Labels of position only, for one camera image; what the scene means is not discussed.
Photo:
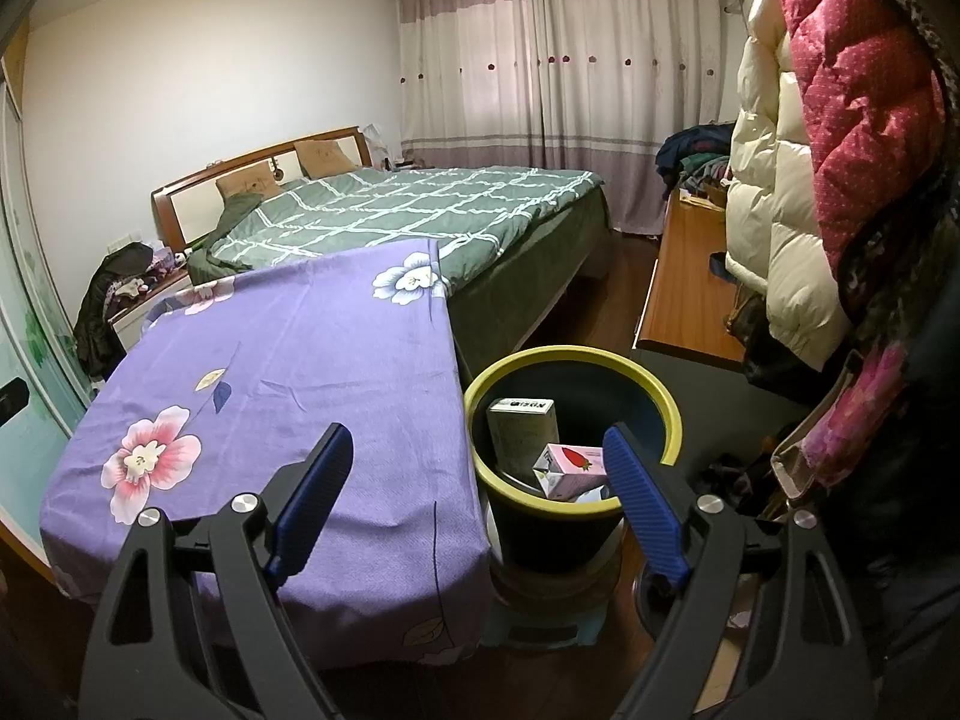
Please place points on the pile of clothes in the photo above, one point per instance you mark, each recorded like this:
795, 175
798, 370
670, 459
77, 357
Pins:
690, 157

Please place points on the dark brown bag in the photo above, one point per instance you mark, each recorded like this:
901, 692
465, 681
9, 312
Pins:
742, 315

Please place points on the wall socket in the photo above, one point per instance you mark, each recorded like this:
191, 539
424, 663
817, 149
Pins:
124, 244

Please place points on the yellow-rimmed dark blue bin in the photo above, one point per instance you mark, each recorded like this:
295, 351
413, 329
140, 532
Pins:
570, 354

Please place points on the dark jacket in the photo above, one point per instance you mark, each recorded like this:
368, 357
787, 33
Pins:
97, 315

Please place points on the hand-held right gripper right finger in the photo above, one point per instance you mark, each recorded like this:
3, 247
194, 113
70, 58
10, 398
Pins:
645, 510

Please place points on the beige green medicine box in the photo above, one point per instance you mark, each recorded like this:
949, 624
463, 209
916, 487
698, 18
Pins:
521, 439

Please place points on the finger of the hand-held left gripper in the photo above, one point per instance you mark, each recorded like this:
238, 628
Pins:
13, 399

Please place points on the brown pillow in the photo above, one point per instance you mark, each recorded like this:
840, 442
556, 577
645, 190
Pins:
322, 157
244, 184

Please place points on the red quilted jacket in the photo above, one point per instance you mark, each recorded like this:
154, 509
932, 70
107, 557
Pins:
855, 90

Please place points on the purple floral cloth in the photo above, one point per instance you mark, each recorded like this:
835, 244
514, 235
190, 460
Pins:
300, 360

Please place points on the wardrobe with sliding doors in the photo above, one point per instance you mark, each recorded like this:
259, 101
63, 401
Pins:
30, 277

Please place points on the bed with green plaid duvet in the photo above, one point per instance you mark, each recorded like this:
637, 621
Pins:
420, 217

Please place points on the pink carton box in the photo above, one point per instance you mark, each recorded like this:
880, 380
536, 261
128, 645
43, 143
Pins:
570, 465

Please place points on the pink and white curtain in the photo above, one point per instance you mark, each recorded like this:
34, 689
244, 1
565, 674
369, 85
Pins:
525, 90

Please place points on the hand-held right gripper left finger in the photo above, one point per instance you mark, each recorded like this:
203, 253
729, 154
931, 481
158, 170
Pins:
315, 495

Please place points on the white nightstand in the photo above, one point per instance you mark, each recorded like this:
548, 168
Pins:
139, 319

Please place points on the pink patterned cloth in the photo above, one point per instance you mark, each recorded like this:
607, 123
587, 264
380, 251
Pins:
154, 270

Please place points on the pink floral bag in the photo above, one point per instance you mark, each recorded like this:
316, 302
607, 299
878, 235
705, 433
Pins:
862, 405

